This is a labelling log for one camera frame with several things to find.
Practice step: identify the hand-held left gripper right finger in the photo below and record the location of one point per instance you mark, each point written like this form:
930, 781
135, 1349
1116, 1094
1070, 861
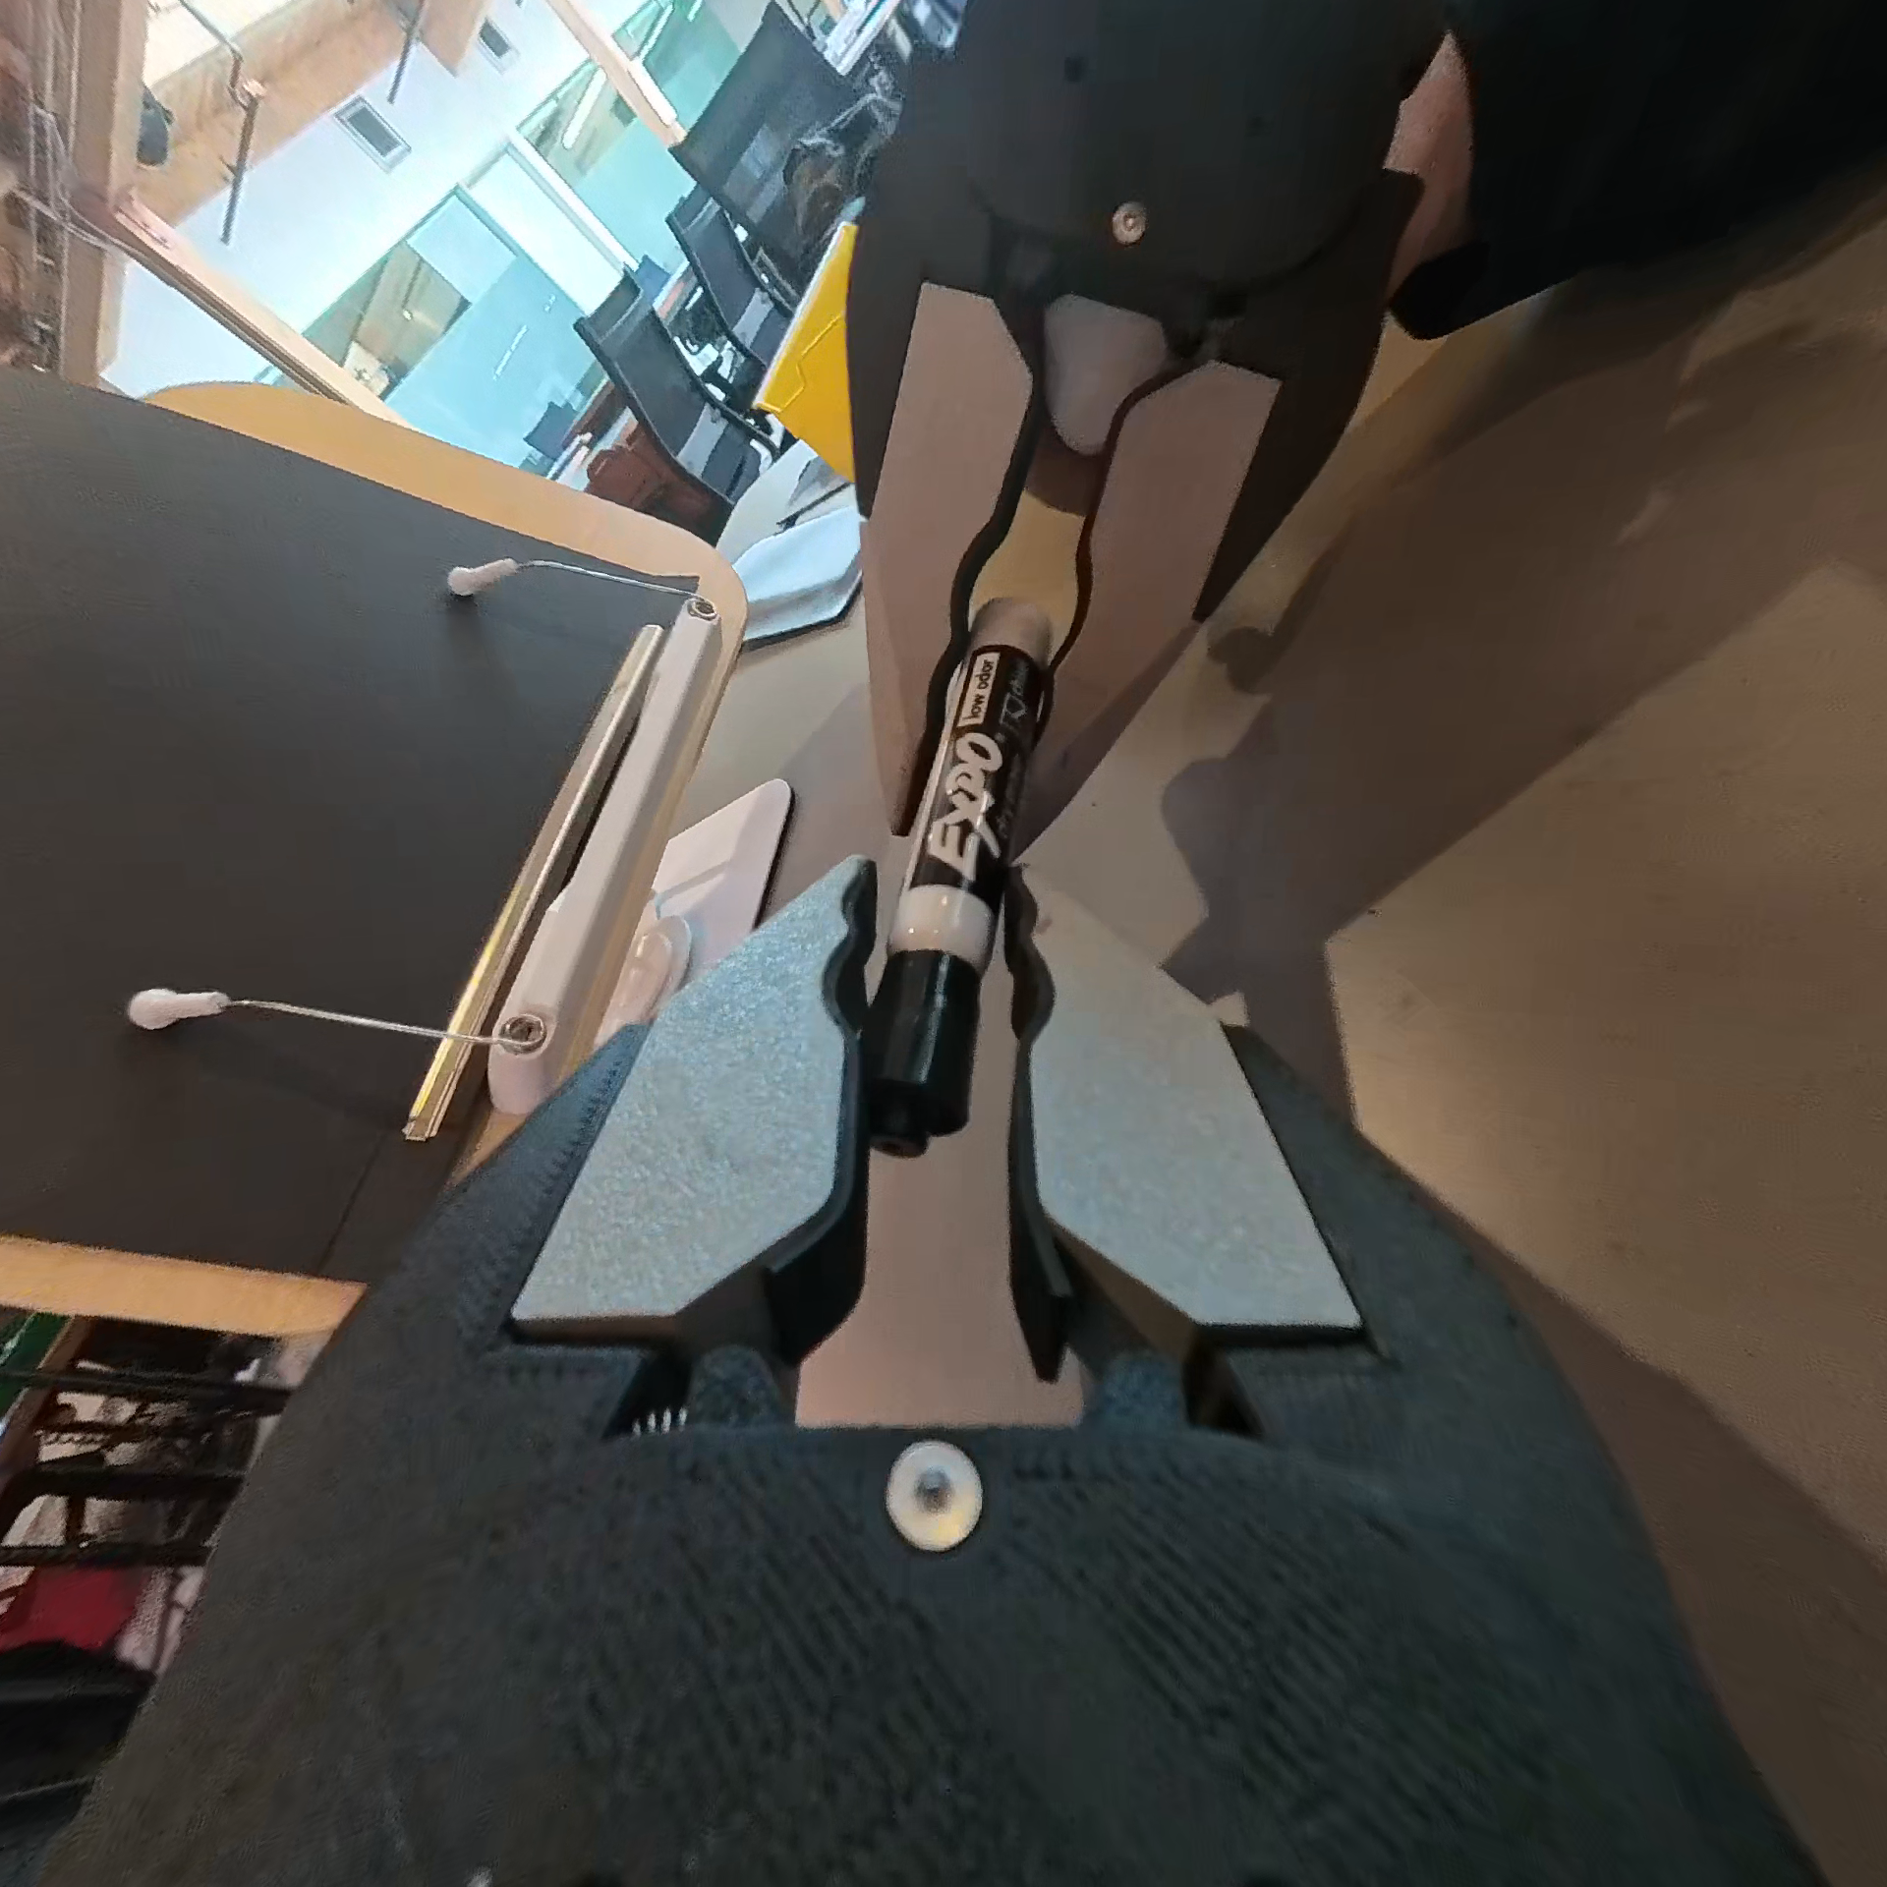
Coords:
1180, 1179

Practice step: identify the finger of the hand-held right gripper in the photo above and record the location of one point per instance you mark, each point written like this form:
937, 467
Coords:
937, 439
1163, 527

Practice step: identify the person's right hand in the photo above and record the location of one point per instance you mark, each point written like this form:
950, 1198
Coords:
1447, 148

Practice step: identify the grey flat tray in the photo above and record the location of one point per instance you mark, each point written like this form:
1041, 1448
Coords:
799, 579

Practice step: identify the red plastic bin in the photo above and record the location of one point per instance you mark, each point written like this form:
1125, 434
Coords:
74, 1614

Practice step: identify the black white dry erase marker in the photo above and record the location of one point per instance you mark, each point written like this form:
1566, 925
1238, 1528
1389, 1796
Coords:
963, 800

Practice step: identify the black wooden book stand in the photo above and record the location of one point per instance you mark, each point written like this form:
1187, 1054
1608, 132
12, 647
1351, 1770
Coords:
218, 810

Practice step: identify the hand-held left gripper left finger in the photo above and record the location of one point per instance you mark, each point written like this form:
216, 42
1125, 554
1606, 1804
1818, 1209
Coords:
697, 1167

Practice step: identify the row of black office chairs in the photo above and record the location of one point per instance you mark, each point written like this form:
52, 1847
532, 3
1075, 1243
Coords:
697, 384

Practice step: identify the yellow plastic bin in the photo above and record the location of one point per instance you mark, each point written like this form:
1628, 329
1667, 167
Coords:
817, 370

